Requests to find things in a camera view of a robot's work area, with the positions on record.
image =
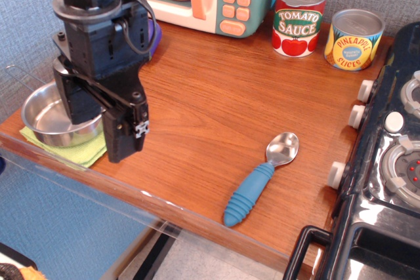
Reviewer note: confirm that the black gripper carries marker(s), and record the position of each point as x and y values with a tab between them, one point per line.
101	53

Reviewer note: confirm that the small steel pot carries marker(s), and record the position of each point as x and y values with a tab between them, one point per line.
44	114

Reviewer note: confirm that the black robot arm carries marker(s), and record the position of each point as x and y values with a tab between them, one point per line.
104	46

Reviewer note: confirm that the tomato sauce can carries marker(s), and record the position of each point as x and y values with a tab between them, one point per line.
296	26

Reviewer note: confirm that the green folded cloth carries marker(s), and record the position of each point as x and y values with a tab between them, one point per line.
85	154

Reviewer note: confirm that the purple toy eggplant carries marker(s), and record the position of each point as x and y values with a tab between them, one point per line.
154	35

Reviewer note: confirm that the clear acrylic table guard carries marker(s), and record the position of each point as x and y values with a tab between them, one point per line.
72	223

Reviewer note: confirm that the pineapple slices can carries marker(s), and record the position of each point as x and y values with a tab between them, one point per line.
353	39

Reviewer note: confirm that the black toy stove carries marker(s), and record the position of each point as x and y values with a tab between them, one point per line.
375	232

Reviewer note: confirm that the spoon with blue handle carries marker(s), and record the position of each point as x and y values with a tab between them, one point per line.
280	151

